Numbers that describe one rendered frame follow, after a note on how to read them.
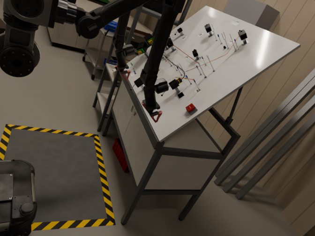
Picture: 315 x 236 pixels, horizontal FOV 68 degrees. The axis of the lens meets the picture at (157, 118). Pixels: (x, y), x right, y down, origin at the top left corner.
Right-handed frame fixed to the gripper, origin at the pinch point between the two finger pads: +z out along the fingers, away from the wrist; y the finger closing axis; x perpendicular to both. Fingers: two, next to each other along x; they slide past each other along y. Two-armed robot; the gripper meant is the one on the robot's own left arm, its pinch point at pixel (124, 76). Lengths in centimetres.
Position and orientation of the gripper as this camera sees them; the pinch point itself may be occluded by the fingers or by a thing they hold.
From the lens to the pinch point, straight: 171.5
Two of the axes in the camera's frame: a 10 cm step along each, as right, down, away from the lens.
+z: 0.8, 7.5, 6.6
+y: -4.2, -5.8, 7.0
